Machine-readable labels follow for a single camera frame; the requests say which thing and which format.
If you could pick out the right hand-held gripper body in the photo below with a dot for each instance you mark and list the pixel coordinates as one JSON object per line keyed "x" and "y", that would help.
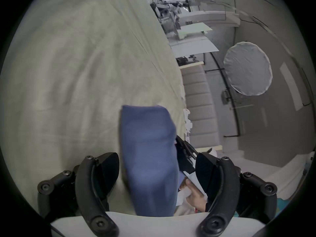
{"x": 191, "y": 176}

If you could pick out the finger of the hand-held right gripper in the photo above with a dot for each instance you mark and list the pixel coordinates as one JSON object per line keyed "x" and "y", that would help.
{"x": 186, "y": 157}

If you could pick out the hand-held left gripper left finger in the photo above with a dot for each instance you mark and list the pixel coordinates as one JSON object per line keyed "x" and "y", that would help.
{"x": 85, "y": 194}

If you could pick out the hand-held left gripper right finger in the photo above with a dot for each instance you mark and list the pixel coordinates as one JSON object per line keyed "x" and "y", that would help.
{"x": 226, "y": 194}

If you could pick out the dark blue garment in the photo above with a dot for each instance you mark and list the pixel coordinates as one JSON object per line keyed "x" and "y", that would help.
{"x": 150, "y": 157}

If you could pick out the person's right hand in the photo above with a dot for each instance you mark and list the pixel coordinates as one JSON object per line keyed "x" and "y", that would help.
{"x": 198, "y": 199}

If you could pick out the grey padded headboard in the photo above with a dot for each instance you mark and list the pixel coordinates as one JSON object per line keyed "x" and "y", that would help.
{"x": 201, "y": 102}

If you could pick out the round white diffuser on stand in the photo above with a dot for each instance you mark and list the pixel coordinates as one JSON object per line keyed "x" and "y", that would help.
{"x": 248, "y": 69}

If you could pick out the white table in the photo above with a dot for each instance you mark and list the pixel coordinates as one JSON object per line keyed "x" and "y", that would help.
{"x": 192, "y": 47}

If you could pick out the pale green table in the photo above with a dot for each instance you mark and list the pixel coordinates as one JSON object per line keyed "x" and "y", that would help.
{"x": 193, "y": 30}

